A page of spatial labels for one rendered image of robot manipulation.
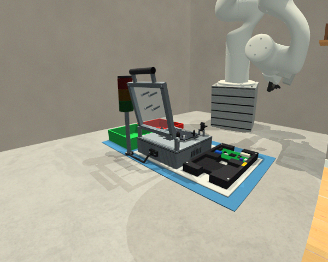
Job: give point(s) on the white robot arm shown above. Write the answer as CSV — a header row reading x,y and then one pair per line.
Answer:
x,y
271,58

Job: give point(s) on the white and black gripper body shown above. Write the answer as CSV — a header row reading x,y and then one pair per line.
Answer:
x,y
274,79

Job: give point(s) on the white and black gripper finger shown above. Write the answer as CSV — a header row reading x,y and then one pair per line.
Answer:
x,y
272,86

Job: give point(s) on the green circuit board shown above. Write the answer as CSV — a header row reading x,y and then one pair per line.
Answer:
x,y
228,154

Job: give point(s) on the green open bin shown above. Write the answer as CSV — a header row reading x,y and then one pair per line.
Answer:
x,y
118,136

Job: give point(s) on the red bin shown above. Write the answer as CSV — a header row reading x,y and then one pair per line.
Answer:
x,y
179,125

